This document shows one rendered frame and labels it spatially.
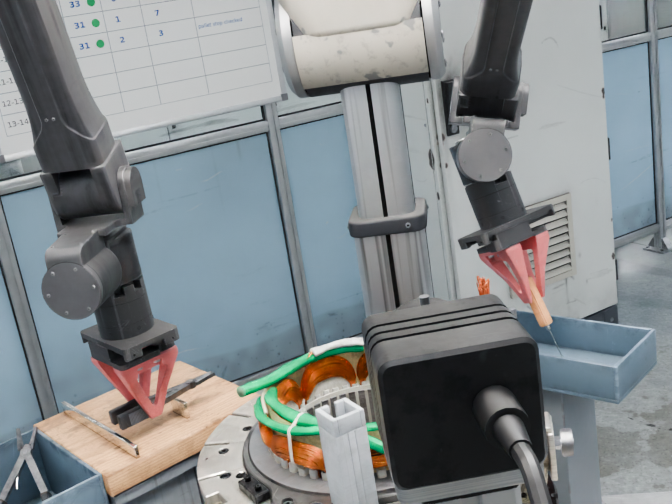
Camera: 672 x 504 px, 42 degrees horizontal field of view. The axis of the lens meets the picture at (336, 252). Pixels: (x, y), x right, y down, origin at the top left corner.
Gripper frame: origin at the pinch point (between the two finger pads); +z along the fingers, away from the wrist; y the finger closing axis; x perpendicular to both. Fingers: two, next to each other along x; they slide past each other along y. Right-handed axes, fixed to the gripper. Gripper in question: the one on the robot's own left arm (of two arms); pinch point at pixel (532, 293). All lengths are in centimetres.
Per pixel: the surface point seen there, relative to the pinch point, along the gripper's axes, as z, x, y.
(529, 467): -10, -71, -44
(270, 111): -60, 209, 52
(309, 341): 25, 236, 42
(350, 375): -1.8, -6.5, -26.7
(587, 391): 11.0, -7.1, -2.3
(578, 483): 23.6, 2.2, -2.3
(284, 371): -5.3, -8.6, -33.4
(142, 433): -3.1, 8.4, -46.3
